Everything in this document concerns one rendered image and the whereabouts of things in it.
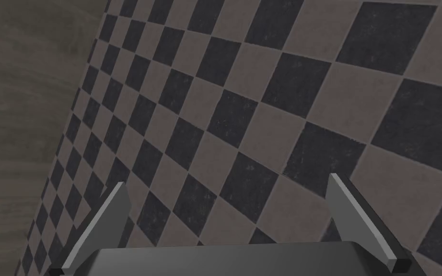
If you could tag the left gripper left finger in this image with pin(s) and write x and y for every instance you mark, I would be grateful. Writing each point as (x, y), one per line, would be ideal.
(105, 222)

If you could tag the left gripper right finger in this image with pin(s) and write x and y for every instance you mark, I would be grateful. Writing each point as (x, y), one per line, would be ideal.
(357, 218)

